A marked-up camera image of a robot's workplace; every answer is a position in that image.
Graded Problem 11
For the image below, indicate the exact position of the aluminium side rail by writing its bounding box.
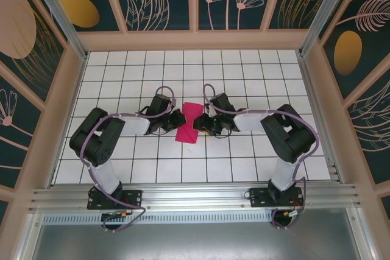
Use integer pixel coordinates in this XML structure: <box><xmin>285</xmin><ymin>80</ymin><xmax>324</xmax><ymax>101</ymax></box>
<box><xmin>296</xmin><ymin>51</ymin><xmax>347</xmax><ymax>184</ymax></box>

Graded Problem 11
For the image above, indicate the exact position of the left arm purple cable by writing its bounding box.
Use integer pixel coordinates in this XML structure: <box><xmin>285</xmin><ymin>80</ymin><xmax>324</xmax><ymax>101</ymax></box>
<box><xmin>79</xmin><ymin>85</ymin><xmax>178</xmax><ymax>233</ymax></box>

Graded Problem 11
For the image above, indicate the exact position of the magenta cloth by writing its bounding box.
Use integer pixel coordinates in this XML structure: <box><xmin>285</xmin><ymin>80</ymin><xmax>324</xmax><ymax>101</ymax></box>
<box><xmin>174</xmin><ymin>101</ymin><xmax>204</xmax><ymax>144</ymax></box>

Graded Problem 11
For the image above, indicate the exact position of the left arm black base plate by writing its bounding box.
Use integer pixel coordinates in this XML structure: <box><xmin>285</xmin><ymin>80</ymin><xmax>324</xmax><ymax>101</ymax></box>
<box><xmin>87</xmin><ymin>189</ymin><xmax>144</xmax><ymax>211</ymax></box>

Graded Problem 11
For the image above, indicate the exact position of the aluminium mounting rail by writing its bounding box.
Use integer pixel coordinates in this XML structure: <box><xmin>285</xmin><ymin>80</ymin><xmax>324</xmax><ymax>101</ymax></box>
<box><xmin>29</xmin><ymin>183</ymin><xmax>362</xmax><ymax>212</ymax></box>

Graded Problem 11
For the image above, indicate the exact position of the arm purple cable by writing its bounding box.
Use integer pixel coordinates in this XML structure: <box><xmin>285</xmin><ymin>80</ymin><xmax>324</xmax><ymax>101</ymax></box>
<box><xmin>79</xmin><ymin>85</ymin><xmax>178</xmax><ymax>233</ymax></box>
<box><xmin>202</xmin><ymin>83</ymin><xmax>321</xmax><ymax>231</ymax></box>

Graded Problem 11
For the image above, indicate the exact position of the small cable connector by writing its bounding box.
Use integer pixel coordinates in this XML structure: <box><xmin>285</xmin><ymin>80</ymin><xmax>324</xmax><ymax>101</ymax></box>
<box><xmin>282</xmin><ymin>209</ymin><xmax>305</xmax><ymax>219</ymax></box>
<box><xmin>102</xmin><ymin>210</ymin><xmax>135</xmax><ymax>220</ymax></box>

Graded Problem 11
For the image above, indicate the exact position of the grey metal sheet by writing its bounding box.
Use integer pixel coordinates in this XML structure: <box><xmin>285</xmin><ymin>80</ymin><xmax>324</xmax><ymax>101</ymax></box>
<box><xmin>30</xmin><ymin>208</ymin><xmax>375</xmax><ymax>260</ymax></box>

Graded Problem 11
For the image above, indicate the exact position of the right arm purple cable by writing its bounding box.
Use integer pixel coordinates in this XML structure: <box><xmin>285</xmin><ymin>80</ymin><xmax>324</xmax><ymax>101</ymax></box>
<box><xmin>202</xmin><ymin>83</ymin><xmax>321</xmax><ymax>231</ymax></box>

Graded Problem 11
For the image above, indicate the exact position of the slotted cable duct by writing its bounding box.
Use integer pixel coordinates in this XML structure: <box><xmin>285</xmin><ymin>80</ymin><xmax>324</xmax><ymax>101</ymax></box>
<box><xmin>42</xmin><ymin>213</ymin><xmax>277</xmax><ymax>225</ymax></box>

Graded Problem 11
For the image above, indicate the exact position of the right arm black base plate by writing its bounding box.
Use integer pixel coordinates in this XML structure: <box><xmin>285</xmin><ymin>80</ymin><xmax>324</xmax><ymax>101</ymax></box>
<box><xmin>249</xmin><ymin>186</ymin><xmax>305</xmax><ymax>209</ymax></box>

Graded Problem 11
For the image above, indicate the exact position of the aluminium frame post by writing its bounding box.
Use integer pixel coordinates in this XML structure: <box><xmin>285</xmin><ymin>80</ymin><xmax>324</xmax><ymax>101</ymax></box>
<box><xmin>24</xmin><ymin>0</ymin><xmax>89</xmax><ymax>61</ymax></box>
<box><xmin>298</xmin><ymin>0</ymin><xmax>356</xmax><ymax>57</ymax></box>

